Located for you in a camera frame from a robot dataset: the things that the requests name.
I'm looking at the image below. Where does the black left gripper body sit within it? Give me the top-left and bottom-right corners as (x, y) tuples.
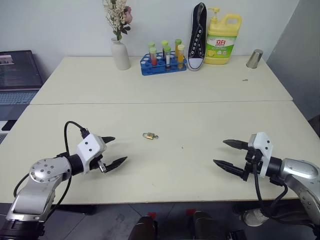
(88, 149), (108, 174)

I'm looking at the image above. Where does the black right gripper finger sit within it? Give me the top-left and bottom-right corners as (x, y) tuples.
(222, 139), (250, 151)
(212, 159), (246, 180)

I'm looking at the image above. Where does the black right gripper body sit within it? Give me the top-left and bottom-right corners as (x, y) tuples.
(240, 145), (264, 182)

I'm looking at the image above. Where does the white sneaker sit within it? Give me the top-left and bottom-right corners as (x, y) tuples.
(243, 208), (270, 227)

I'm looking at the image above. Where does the dark rounded shape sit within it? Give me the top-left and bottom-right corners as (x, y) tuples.
(129, 215), (159, 240)
(190, 210), (228, 240)

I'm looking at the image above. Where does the white ceramic vase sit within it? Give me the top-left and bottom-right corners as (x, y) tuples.
(110, 37), (132, 71)

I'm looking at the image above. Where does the steel metal cup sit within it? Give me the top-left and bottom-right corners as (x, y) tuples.
(245, 48), (265, 69)

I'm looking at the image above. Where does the blue test tube rack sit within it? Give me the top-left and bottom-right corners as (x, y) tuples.
(139, 51), (188, 77)

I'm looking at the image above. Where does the green-capped tube, red liquid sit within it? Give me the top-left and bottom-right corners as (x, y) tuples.
(147, 41), (158, 67)

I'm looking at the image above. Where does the black smartphone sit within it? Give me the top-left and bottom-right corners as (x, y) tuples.
(1, 119), (18, 132)

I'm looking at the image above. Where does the green-capped tube, white label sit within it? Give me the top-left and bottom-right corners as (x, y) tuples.
(163, 45), (173, 69)

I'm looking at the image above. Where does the yellow detergent pump bottle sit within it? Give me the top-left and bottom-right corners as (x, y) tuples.
(204, 6), (243, 66)

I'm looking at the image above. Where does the yellow-capped tube, orange liquid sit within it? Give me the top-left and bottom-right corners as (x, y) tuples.
(176, 44), (186, 69)

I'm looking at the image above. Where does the black canvas sneaker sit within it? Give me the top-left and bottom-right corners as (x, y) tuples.
(187, 2), (209, 72)

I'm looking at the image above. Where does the green-capped tube, dark liquid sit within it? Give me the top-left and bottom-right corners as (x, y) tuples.
(161, 39), (170, 60)

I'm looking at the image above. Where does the open laptop computer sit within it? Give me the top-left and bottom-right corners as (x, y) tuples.
(0, 49), (45, 121)

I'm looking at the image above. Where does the green-capped tube, orange liquid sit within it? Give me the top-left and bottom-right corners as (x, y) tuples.
(174, 38), (183, 57)

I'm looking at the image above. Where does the dried flower bouquet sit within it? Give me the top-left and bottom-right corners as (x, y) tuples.
(102, 0), (134, 42)

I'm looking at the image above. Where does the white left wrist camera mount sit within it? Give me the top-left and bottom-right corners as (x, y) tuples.
(75, 133), (108, 175)

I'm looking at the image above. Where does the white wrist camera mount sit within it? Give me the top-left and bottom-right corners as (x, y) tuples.
(75, 133), (108, 175)
(247, 131), (274, 179)

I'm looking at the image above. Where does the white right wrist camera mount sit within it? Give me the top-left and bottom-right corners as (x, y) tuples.
(247, 131), (274, 179)

